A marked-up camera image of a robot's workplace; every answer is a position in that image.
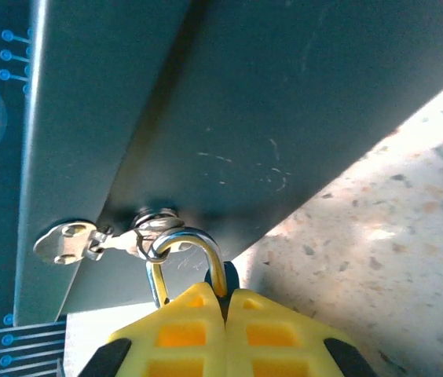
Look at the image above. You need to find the silver hasp latch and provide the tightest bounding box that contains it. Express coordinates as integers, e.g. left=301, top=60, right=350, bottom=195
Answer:
left=32, top=210, right=186, bottom=266

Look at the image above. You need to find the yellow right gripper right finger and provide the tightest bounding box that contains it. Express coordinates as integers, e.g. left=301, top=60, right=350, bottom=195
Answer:
left=224, top=288, right=380, bottom=377

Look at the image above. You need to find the starry night print tin box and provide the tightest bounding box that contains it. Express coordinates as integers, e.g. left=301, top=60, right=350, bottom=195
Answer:
left=12, top=0, right=443, bottom=328

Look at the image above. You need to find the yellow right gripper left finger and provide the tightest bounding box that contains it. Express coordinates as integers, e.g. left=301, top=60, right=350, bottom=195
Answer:
left=86, top=281, right=227, bottom=377

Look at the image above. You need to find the padlock with silver shackle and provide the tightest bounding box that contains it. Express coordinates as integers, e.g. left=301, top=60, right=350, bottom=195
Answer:
left=145, top=227, right=240, bottom=309

